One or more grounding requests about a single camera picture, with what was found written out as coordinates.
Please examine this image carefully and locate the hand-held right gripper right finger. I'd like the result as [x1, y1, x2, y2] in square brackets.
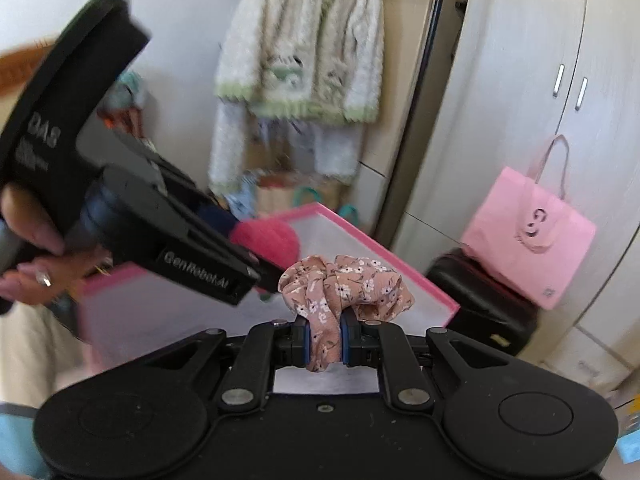
[340, 317, 507, 411]

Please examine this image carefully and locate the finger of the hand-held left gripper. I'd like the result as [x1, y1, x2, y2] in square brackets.
[134, 141, 237, 234]
[230, 241, 288, 296]

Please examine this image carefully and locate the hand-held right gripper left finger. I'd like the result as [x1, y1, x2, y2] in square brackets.
[142, 320, 310, 411]

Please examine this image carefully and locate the pink fluffy pompom ball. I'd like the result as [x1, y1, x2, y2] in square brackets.
[229, 219, 301, 283]

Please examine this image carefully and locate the pink floral scrunchie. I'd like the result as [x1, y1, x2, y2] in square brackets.
[278, 255, 416, 373]

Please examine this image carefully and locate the pink storage box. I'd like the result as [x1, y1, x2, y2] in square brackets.
[77, 203, 461, 361]

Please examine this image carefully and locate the person's left hand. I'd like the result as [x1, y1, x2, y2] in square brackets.
[0, 181, 117, 307]

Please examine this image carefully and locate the brown wooden board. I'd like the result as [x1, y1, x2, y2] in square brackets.
[0, 42, 56, 97]

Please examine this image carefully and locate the black suitcase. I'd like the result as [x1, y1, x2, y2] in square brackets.
[425, 247, 541, 358]

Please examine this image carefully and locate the white green fluffy cardigan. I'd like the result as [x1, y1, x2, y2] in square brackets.
[215, 0, 386, 123]

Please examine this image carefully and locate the pink tote bag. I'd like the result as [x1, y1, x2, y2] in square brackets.
[460, 134, 598, 311]

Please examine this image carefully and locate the beige cloth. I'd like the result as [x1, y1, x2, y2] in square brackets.
[0, 305, 88, 406]

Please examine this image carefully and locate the light blue cloth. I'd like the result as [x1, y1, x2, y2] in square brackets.
[0, 400, 42, 473]

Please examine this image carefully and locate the white wardrobe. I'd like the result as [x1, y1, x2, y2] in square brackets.
[395, 0, 640, 396]

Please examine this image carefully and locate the woven bag with teal handles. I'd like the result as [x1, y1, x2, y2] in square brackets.
[255, 175, 362, 226]

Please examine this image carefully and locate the black door frame strip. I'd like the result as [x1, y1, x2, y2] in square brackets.
[377, 0, 453, 243]

